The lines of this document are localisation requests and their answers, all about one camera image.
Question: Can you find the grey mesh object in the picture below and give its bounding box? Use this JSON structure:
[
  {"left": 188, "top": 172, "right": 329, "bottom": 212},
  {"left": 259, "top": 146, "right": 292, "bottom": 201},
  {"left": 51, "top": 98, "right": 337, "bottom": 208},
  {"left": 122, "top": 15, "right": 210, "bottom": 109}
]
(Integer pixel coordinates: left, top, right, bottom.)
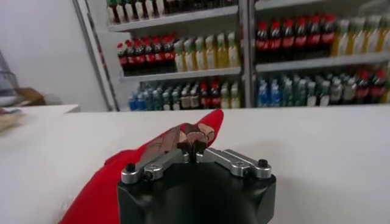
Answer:
[{"left": 0, "top": 51, "right": 20, "bottom": 107}]

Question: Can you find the red shirt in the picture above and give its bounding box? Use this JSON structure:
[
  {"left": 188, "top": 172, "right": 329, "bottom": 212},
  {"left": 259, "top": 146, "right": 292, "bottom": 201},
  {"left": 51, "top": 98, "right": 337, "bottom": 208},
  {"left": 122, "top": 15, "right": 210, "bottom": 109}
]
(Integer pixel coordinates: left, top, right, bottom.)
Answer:
[{"left": 59, "top": 108, "right": 225, "bottom": 224}]

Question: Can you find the cream garment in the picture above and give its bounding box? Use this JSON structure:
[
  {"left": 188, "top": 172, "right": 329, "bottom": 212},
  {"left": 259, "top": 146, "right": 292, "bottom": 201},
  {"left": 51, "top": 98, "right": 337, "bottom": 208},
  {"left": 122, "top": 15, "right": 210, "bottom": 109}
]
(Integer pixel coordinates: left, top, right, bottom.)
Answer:
[{"left": 0, "top": 108, "right": 24, "bottom": 132}]

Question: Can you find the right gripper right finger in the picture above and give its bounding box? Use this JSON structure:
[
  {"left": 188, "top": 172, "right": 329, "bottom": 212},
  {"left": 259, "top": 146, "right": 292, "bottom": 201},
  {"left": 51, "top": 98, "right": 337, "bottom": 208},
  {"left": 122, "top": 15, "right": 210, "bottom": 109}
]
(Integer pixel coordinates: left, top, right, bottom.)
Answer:
[{"left": 194, "top": 123, "right": 272, "bottom": 180}]

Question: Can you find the dark drink bottle white cap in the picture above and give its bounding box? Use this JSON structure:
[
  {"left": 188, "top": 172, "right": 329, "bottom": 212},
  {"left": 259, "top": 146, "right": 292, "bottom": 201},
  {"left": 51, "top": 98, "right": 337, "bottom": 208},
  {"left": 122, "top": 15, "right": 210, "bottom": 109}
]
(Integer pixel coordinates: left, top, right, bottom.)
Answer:
[
  {"left": 343, "top": 77, "right": 356, "bottom": 104},
  {"left": 190, "top": 88, "right": 200, "bottom": 110},
  {"left": 306, "top": 81, "right": 317, "bottom": 107},
  {"left": 161, "top": 91, "right": 171, "bottom": 111},
  {"left": 180, "top": 88, "right": 191, "bottom": 110},
  {"left": 330, "top": 78, "right": 343, "bottom": 105},
  {"left": 319, "top": 80, "right": 331, "bottom": 107},
  {"left": 171, "top": 90, "right": 181, "bottom": 110}
]

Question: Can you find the cola bottle red cap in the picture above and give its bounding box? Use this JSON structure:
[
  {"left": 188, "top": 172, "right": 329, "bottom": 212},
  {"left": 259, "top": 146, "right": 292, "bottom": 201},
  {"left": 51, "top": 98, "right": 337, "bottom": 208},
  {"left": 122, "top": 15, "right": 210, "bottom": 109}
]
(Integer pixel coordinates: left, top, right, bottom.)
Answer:
[
  {"left": 321, "top": 14, "right": 335, "bottom": 58},
  {"left": 294, "top": 18, "right": 308, "bottom": 60},
  {"left": 127, "top": 41, "right": 137, "bottom": 75},
  {"left": 282, "top": 19, "right": 295, "bottom": 61},
  {"left": 136, "top": 39, "right": 146, "bottom": 75},
  {"left": 356, "top": 71, "right": 370, "bottom": 103},
  {"left": 145, "top": 38, "right": 155, "bottom": 74},
  {"left": 117, "top": 43, "right": 128, "bottom": 76},
  {"left": 370, "top": 69, "right": 386, "bottom": 103},
  {"left": 200, "top": 82, "right": 211, "bottom": 109},
  {"left": 269, "top": 20, "right": 282, "bottom": 62},
  {"left": 255, "top": 21, "right": 269, "bottom": 63},
  {"left": 163, "top": 35, "right": 175, "bottom": 73},
  {"left": 154, "top": 37, "right": 165, "bottom": 74},
  {"left": 210, "top": 81, "right": 221, "bottom": 109},
  {"left": 307, "top": 15, "right": 321, "bottom": 59}
]

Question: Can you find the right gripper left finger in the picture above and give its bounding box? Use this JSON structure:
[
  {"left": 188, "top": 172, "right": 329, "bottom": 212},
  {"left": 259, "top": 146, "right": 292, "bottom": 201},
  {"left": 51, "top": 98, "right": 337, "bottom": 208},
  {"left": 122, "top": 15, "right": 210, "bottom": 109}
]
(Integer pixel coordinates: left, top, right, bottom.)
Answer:
[{"left": 121, "top": 124, "right": 196, "bottom": 185}]

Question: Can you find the yellow drink bottle white cap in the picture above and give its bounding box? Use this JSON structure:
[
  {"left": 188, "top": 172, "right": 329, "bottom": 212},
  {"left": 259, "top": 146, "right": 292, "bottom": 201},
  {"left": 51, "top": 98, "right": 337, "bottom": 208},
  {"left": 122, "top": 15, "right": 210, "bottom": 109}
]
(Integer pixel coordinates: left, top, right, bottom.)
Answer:
[
  {"left": 221, "top": 85, "right": 231, "bottom": 109},
  {"left": 230, "top": 83, "right": 240, "bottom": 108}
]

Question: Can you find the brown cardboard box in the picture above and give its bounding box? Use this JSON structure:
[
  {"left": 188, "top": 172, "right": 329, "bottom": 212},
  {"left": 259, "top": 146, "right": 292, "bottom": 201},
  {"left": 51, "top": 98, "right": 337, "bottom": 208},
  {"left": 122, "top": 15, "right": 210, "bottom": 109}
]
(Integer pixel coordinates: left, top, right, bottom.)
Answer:
[{"left": 15, "top": 87, "right": 46, "bottom": 107}]

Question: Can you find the green tinted water bottle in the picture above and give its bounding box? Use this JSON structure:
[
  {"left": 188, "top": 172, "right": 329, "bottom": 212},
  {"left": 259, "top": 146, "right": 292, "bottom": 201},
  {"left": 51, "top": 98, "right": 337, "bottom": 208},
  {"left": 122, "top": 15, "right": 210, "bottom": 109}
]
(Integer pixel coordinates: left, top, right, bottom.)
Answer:
[
  {"left": 154, "top": 89, "right": 162, "bottom": 111},
  {"left": 282, "top": 78, "right": 295, "bottom": 107},
  {"left": 145, "top": 90, "right": 154, "bottom": 111},
  {"left": 294, "top": 78, "right": 307, "bottom": 107}
]

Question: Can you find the yellow drink bottle green cap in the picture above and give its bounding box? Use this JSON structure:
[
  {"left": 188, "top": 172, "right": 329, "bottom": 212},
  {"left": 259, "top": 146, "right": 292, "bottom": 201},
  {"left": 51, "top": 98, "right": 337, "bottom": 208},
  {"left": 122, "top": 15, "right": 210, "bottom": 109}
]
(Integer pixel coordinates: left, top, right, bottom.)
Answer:
[
  {"left": 379, "top": 13, "right": 390, "bottom": 52},
  {"left": 205, "top": 35, "right": 217, "bottom": 70},
  {"left": 216, "top": 33, "right": 228, "bottom": 69},
  {"left": 335, "top": 19, "right": 350, "bottom": 57},
  {"left": 364, "top": 15, "right": 380, "bottom": 54},
  {"left": 195, "top": 36, "right": 207, "bottom": 71},
  {"left": 184, "top": 38, "right": 196, "bottom": 72},
  {"left": 227, "top": 32, "right": 240, "bottom": 68},
  {"left": 349, "top": 17, "right": 365, "bottom": 55},
  {"left": 174, "top": 39, "right": 185, "bottom": 72}
]

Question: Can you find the drinks display cabinet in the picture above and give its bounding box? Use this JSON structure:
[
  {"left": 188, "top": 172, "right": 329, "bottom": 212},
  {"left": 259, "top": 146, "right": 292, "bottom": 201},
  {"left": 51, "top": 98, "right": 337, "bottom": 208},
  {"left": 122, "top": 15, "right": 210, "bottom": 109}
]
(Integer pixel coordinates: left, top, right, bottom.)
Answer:
[
  {"left": 240, "top": 0, "right": 390, "bottom": 108},
  {"left": 72, "top": 0, "right": 251, "bottom": 112}
]

